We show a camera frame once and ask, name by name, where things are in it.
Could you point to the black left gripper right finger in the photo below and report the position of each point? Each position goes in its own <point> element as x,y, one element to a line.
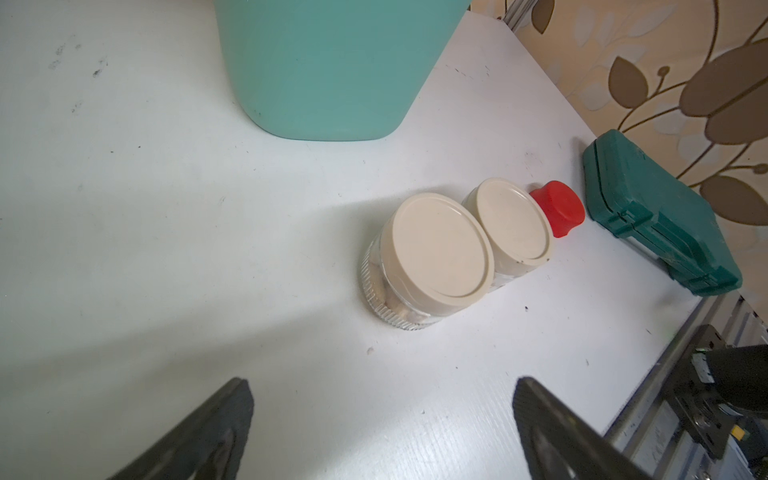
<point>557,444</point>

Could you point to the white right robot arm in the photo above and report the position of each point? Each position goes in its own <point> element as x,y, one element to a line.
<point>713,384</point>

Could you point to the red jar lid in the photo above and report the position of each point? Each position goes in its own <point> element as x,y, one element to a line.
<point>561,206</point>

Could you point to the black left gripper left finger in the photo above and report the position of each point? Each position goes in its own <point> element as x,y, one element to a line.
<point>207,444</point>

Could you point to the beige lid jar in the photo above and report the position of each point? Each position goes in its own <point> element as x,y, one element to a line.
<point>519,233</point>
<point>430,260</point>

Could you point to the green bin with bag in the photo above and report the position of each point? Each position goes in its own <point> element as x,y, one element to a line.
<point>332,70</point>

